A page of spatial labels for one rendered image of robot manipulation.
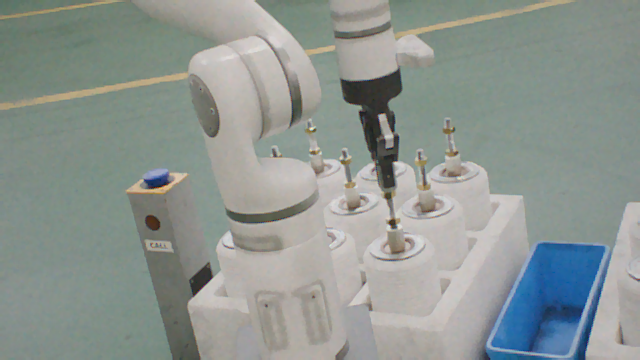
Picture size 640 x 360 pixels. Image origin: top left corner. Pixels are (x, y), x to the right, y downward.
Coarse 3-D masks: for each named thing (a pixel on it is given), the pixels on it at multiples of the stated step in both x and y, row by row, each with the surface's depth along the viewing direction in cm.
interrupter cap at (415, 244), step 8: (408, 232) 127; (376, 240) 127; (384, 240) 126; (408, 240) 125; (416, 240) 125; (424, 240) 124; (376, 248) 125; (384, 248) 125; (408, 248) 124; (416, 248) 123; (424, 248) 123; (376, 256) 122; (384, 256) 122; (392, 256) 122; (400, 256) 121; (408, 256) 121
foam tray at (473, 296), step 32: (512, 224) 144; (480, 256) 133; (512, 256) 144; (224, 288) 140; (448, 288) 127; (480, 288) 131; (192, 320) 137; (224, 320) 134; (384, 320) 122; (416, 320) 121; (448, 320) 120; (480, 320) 131; (224, 352) 137; (384, 352) 123; (416, 352) 121; (448, 352) 120; (480, 352) 131
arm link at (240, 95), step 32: (192, 64) 83; (224, 64) 81; (256, 64) 82; (192, 96) 85; (224, 96) 81; (256, 96) 81; (288, 96) 83; (224, 128) 82; (256, 128) 83; (224, 160) 85; (256, 160) 83; (288, 160) 90; (224, 192) 87; (256, 192) 84; (288, 192) 85
